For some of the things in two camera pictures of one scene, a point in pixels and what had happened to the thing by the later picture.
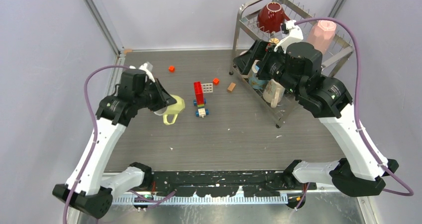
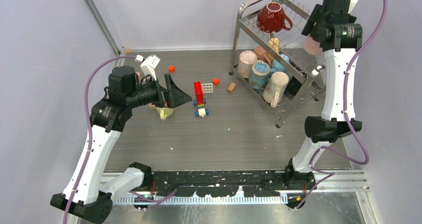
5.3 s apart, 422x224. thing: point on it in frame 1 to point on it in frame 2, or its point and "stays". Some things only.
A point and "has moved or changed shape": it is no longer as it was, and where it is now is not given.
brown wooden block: [231, 87] stays
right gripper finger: [244, 62] to [312, 20]
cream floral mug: [273, 93] stays
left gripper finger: [161, 111] to [175, 101]
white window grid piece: [207, 87] stays
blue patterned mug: [254, 82] stays
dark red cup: [270, 17] stays
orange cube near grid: [216, 81] stays
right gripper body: [272, 66] to [351, 19]
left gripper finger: [167, 98] to [176, 96]
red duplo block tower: [199, 92] stays
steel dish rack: [279, 50] stays
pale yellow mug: [173, 109] has moved or changed shape
